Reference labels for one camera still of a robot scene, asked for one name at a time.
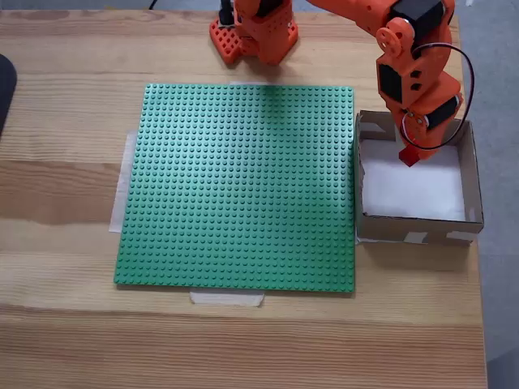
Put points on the translucent masking tape strip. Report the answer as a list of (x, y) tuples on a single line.
[(247, 83), (117, 202), (227, 300)]

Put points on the white paper sheet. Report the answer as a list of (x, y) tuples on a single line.
[(409, 194)]

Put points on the flat black object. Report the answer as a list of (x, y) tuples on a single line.
[(6, 93)]

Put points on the brown cardboard box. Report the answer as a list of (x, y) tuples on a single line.
[(381, 232)]

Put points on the red lego block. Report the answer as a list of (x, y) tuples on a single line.
[(409, 157)]

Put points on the green lego baseplate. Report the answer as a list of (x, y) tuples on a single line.
[(243, 202)]

